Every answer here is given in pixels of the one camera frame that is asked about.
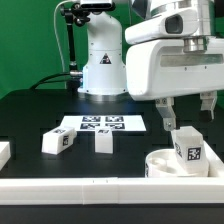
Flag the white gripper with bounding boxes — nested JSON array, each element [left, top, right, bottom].
[[126, 38, 224, 131]]

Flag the white round stool seat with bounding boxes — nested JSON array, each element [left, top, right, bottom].
[[145, 149, 209, 178]]

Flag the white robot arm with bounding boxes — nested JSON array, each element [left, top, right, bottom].
[[80, 0, 224, 131]]

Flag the white marker sheet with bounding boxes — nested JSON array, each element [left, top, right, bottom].
[[61, 115, 146, 131]]

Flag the white block at left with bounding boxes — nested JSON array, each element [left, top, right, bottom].
[[0, 142, 11, 170]]

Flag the white right rail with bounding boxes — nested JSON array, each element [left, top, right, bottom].
[[204, 142, 224, 178]]

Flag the white rail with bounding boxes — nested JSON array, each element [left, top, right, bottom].
[[204, 142, 224, 178], [0, 177, 224, 205]]

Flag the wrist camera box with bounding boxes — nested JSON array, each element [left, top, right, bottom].
[[125, 8, 199, 44]]

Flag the white front rail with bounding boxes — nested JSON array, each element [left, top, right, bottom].
[[0, 177, 224, 205]]

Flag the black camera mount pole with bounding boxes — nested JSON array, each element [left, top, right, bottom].
[[60, 3, 90, 93]]

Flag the black cables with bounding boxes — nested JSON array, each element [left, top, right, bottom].
[[29, 73, 81, 90]]

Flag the white cable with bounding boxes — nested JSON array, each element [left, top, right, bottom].
[[53, 0, 74, 64]]

